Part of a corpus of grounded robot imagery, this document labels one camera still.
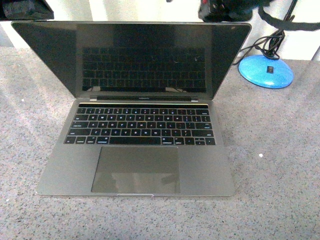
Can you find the blue lamp base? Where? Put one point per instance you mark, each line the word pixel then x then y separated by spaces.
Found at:
pixel 265 72

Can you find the black device top right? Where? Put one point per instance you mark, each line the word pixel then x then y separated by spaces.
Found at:
pixel 225 10

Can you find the black object top left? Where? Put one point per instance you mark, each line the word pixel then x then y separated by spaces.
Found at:
pixel 24 10

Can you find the grey laptop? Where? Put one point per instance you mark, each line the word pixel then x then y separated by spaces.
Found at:
pixel 143 122

